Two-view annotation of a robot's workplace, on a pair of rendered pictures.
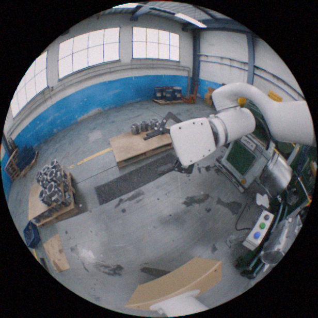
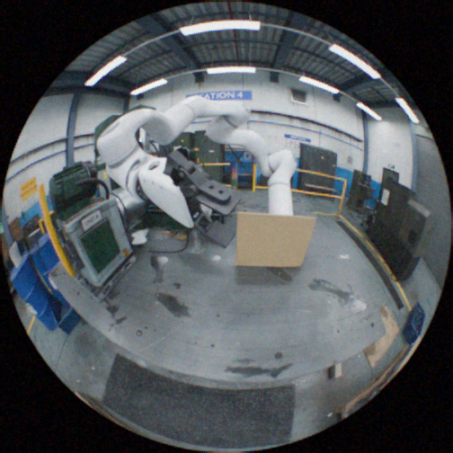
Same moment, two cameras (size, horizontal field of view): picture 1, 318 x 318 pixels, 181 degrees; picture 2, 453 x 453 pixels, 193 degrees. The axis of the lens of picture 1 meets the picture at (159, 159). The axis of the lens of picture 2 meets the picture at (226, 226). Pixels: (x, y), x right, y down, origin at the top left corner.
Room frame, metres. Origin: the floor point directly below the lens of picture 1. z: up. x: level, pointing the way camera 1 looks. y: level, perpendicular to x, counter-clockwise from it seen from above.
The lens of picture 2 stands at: (0.34, 0.12, 1.28)
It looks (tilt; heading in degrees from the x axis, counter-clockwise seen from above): 28 degrees down; 219
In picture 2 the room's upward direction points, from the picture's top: straight up
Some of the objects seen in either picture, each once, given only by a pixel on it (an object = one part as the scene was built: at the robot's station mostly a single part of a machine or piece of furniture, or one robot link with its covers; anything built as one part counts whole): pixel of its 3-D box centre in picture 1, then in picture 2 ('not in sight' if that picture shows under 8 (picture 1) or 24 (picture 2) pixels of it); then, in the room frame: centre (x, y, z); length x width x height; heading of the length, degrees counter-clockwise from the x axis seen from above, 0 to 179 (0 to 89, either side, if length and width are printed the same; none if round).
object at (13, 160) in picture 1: (14, 165); not in sight; (0.52, 6.48, 0.45); 1.26 x 0.86 x 0.89; 123
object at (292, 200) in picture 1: (292, 197); not in sight; (-0.03, -0.99, 1.02); 0.15 x 0.02 x 0.15; 28
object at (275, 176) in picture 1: (271, 170); (118, 212); (0.24, -0.74, 1.04); 0.37 x 0.25 x 0.25; 28
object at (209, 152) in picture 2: not in sight; (208, 163); (-2.70, -2.98, 0.98); 0.72 x 0.49 x 1.96; 123
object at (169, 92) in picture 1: (168, 94); not in sight; (5.12, -0.40, 0.37); 1.20 x 0.80 x 0.74; 118
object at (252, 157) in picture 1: (247, 153); (90, 243); (0.45, -0.63, 0.99); 0.35 x 0.31 x 0.37; 28
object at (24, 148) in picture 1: (25, 158); not in sight; (1.04, 4.94, 0.39); 1.20 x 0.80 x 0.79; 131
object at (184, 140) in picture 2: not in sight; (177, 164); (-2.16, -3.82, 0.99); 1.02 x 0.49 x 1.98; 123
